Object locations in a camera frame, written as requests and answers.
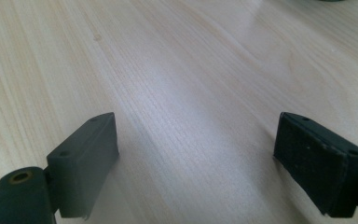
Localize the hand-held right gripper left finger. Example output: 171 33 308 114
46 112 120 220

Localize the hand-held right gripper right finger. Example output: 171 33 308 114
272 111 358 218

